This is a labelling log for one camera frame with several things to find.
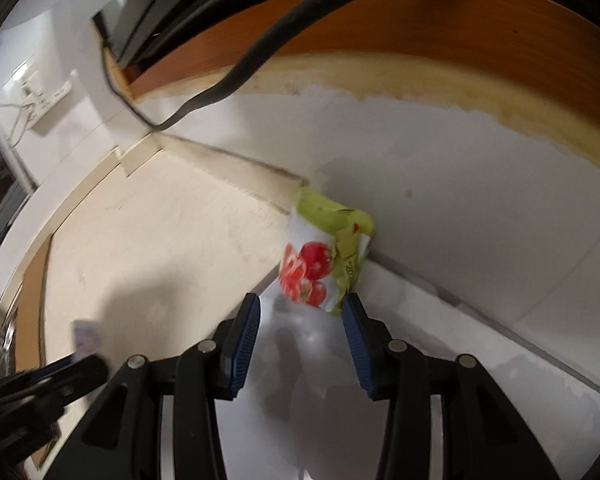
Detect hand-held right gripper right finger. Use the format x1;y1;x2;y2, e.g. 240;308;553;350
341;294;563;480

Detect orange wooden trim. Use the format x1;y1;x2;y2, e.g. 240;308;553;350
102;0;600;111

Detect brown cardboard sheet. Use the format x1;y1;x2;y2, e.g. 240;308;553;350
15;237;61;466

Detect white cable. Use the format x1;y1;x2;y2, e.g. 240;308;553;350
0;102;31;151

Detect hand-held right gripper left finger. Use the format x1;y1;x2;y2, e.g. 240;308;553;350
45;292;262;480

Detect black cable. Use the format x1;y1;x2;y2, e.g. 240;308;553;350
100;0;461;133

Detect white appliance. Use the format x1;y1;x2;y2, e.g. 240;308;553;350
215;255;600;480

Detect green white tomato packet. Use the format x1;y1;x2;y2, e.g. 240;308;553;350
277;185;376;316

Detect white wall socket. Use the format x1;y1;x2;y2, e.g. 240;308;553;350
0;60;73;136

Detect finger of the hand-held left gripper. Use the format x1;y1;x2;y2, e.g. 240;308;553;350
0;354;79;400
24;355;110;412

